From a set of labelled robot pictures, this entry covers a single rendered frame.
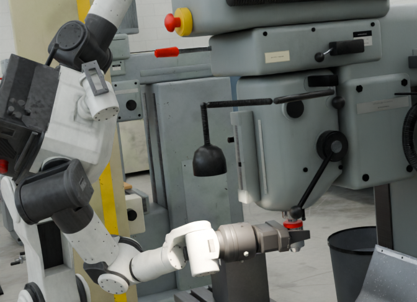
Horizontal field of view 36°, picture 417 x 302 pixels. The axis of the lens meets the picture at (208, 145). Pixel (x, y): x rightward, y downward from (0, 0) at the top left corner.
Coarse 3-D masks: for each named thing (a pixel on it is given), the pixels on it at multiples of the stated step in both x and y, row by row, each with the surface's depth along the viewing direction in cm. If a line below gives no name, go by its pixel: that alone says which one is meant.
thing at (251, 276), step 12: (228, 264) 178; (240, 264) 178; (252, 264) 179; (264, 264) 180; (216, 276) 191; (228, 276) 178; (240, 276) 179; (252, 276) 180; (264, 276) 180; (216, 288) 194; (228, 288) 178; (240, 288) 179; (252, 288) 180; (264, 288) 181; (216, 300) 196; (228, 300) 179; (240, 300) 180; (252, 300) 180; (264, 300) 181
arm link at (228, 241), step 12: (228, 228) 149; (192, 240) 147; (204, 240) 147; (216, 240) 147; (228, 240) 147; (192, 252) 147; (204, 252) 146; (216, 252) 146; (228, 252) 147; (192, 264) 146; (204, 264) 145; (216, 264) 146; (192, 276) 147
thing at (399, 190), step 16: (416, 96) 166; (416, 128) 164; (416, 144) 165; (416, 176) 167; (384, 192) 179; (400, 192) 173; (416, 192) 168; (384, 208) 180; (400, 208) 174; (416, 208) 169; (384, 224) 181; (400, 224) 175; (416, 224) 170; (384, 240) 182; (400, 240) 176; (416, 240) 170; (416, 256) 171
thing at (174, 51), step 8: (160, 48) 147; (168, 48) 148; (176, 48) 148; (184, 48) 150; (192, 48) 150; (200, 48) 151; (208, 48) 152; (160, 56) 147; (168, 56) 148; (176, 56) 149
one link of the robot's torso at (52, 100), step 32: (32, 64) 157; (0, 96) 149; (32, 96) 153; (64, 96) 157; (0, 128) 148; (32, 128) 148; (64, 128) 152; (96, 128) 157; (0, 160) 160; (32, 160) 153; (64, 160) 151; (96, 160) 154
